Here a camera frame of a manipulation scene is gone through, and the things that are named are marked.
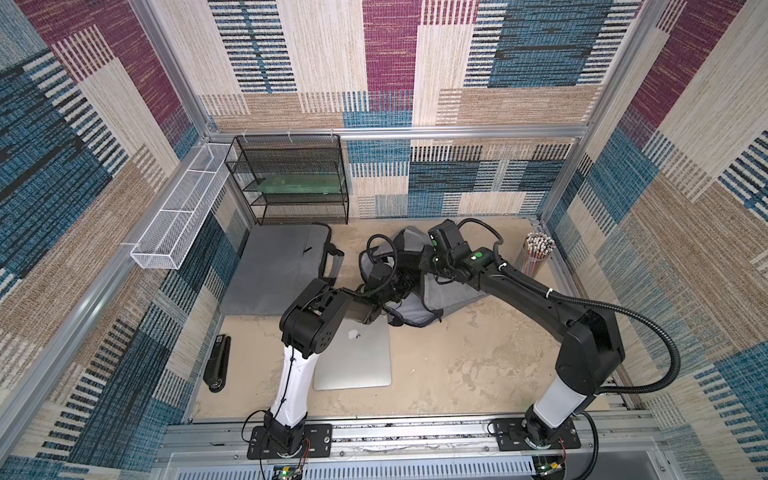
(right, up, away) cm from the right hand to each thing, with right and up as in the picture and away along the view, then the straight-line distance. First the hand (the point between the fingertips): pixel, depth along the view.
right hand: (424, 262), depth 87 cm
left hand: (+1, -5, +10) cm, 11 cm away
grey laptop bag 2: (0, -11, -5) cm, 12 cm away
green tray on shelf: (-38, +24, +9) cm, 46 cm away
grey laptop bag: (-49, -1, +18) cm, 53 cm away
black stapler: (-57, -28, -4) cm, 64 cm away
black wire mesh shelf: (-55, +35, +15) cm, 67 cm away
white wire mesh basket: (-78, +7, +7) cm, 78 cm away
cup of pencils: (+33, +4, +2) cm, 34 cm away
